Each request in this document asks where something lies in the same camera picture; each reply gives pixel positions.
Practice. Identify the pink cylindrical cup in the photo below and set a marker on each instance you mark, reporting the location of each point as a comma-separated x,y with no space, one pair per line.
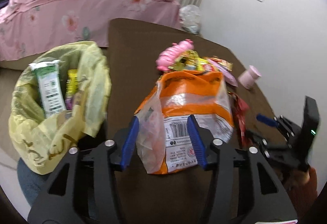
248,78

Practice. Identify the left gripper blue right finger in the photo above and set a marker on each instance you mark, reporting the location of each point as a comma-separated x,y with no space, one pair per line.
197,143

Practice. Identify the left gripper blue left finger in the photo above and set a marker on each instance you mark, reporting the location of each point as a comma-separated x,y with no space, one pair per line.
128,146

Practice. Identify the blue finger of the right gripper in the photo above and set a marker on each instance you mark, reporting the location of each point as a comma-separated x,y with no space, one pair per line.
272,122

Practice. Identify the yellow brown snack wrapper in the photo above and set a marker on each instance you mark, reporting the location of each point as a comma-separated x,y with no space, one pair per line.
72,87

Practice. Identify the brown table cloth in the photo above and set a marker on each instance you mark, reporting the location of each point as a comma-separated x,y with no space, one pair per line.
186,177

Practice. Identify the red snack wrapper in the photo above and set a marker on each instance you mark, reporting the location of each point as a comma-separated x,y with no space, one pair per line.
239,109

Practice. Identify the pink caterpillar toy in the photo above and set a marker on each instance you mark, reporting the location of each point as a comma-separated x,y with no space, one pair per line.
169,55

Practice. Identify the yellow plastic trash bag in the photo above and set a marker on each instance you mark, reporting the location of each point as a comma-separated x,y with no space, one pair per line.
42,142

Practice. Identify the clear plastic bag on floor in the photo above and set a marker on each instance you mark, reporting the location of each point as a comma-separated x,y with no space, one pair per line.
190,19

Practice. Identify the orange snack bag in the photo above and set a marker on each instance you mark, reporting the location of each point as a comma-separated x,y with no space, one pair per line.
163,143

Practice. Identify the pink floral bed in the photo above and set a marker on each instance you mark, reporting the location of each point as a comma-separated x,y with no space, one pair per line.
30,27

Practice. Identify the green white milk carton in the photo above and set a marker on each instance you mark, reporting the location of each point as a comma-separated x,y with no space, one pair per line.
47,74

